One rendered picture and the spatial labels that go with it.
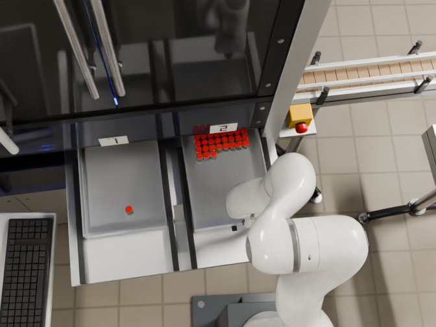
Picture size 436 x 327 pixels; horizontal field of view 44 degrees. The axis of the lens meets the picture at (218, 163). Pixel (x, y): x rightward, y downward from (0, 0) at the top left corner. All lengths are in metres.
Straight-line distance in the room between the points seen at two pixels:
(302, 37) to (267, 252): 0.53
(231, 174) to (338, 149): 1.16
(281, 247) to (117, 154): 0.96
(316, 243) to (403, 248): 1.83
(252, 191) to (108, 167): 0.64
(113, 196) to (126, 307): 0.93
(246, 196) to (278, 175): 0.27
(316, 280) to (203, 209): 0.73
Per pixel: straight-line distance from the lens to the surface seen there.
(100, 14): 1.01
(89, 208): 1.78
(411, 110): 3.06
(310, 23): 1.24
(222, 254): 1.72
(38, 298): 1.82
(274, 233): 0.99
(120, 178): 1.79
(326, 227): 1.01
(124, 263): 1.73
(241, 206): 1.35
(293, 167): 1.07
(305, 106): 1.74
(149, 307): 2.59
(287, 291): 1.13
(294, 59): 1.37
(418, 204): 2.66
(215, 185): 1.77
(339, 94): 1.90
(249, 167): 1.80
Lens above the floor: 2.58
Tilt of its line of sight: 71 degrees down
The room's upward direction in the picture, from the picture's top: 8 degrees clockwise
